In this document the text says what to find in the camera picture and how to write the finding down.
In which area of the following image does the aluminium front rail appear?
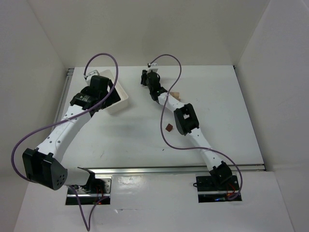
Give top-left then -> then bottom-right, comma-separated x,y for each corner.
79,165 -> 266,175

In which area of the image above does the light wood cube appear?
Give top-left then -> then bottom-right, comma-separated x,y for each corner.
170,92 -> 180,99

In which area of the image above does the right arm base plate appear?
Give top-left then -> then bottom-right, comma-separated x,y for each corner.
193,175 -> 242,203

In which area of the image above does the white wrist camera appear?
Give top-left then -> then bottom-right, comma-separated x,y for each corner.
147,63 -> 158,73
84,70 -> 99,80

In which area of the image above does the aluminium rail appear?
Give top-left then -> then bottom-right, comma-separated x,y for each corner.
79,165 -> 266,175
54,68 -> 74,123

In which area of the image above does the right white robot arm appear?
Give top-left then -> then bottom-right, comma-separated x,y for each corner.
141,69 -> 232,186

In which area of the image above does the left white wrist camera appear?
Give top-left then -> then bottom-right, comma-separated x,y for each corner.
84,70 -> 99,80

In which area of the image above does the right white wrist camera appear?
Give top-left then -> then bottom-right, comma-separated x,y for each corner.
147,63 -> 158,73

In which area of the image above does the aluminium left rail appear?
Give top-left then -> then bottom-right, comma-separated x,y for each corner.
54,68 -> 74,123

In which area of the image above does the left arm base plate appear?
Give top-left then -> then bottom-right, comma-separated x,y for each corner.
74,175 -> 112,205

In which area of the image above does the white plastic bin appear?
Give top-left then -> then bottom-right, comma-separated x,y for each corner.
99,70 -> 129,115

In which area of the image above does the dark red wood cube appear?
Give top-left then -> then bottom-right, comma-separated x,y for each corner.
165,124 -> 173,132

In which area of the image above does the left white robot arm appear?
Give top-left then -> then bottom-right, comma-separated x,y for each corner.
22,75 -> 120,192

